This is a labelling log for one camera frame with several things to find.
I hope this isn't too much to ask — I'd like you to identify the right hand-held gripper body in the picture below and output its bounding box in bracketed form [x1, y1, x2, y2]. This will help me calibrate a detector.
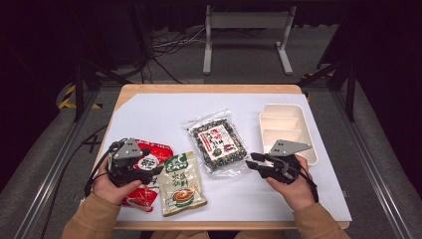
[262, 138, 313, 185]

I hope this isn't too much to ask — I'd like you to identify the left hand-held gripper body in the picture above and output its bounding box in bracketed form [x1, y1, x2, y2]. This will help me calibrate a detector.
[107, 137, 157, 187]

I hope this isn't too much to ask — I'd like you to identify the red snack packet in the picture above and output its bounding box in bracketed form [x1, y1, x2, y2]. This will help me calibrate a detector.
[120, 138, 174, 213]

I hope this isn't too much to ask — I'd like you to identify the person's right hand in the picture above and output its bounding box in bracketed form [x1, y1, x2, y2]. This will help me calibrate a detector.
[265, 154, 317, 212]

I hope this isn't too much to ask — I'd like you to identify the person's left hand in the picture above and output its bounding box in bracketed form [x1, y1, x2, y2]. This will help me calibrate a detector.
[92, 158, 143, 206]

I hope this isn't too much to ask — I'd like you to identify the green and beige sauce packet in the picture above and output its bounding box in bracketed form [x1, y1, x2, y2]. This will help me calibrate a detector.
[157, 151, 208, 218]

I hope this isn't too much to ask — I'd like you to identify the white divided tray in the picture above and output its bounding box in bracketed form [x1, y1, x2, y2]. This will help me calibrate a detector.
[258, 103, 318, 166]

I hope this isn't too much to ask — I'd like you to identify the white table sheet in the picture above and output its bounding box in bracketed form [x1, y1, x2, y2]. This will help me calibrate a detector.
[99, 93, 352, 223]

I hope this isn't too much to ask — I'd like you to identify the clear seaweed packet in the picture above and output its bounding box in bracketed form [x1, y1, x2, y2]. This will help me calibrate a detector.
[183, 109, 251, 179]

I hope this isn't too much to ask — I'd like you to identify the person's tan jacket torso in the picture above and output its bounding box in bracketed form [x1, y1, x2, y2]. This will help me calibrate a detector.
[148, 230, 278, 239]

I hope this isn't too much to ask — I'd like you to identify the yellow black hazard tape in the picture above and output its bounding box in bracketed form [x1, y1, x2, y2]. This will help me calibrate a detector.
[58, 84, 103, 111]
[300, 70, 335, 82]

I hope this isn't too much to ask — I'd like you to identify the black metal stand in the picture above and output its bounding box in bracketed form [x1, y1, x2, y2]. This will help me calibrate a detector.
[66, 6, 132, 122]
[298, 6, 359, 122]

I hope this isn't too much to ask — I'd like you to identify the white metal stand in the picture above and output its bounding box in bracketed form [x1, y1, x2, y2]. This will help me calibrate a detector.
[202, 4, 298, 76]

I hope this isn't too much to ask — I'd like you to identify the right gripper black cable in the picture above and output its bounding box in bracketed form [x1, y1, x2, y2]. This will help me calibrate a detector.
[297, 163, 320, 204]

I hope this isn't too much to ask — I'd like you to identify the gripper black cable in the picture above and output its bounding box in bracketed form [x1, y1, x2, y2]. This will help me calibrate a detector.
[84, 138, 128, 197]
[297, 163, 320, 204]

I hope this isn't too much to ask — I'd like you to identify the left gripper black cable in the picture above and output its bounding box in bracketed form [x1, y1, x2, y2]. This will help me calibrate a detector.
[84, 138, 128, 197]

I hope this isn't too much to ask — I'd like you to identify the black floor cable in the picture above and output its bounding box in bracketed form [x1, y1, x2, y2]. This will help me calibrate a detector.
[40, 123, 108, 239]

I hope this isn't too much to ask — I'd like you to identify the aluminium floor rail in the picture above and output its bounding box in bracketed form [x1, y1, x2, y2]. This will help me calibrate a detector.
[13, 89, 101, 239]
[331, 89, 416, 239]

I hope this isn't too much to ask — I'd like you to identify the bundle of floor cables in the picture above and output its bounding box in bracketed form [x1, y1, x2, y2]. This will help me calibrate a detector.
[138, 26, 208, 85]

